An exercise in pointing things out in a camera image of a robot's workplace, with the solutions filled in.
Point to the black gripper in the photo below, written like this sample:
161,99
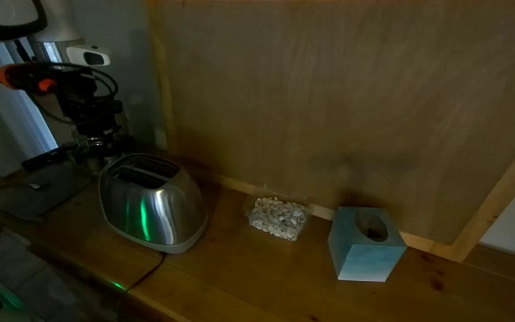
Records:
84,99

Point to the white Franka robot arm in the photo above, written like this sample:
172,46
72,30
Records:
54,24

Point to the small metal spoon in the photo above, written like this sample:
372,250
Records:
34,185

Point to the grey quilted pot holder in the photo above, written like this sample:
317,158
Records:
43,198

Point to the silver two-slot toaster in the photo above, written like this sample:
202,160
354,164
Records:
151,208

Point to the plywood backdrop board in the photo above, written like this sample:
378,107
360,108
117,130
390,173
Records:
329,90

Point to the blue cube tissue box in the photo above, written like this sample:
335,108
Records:
365,251

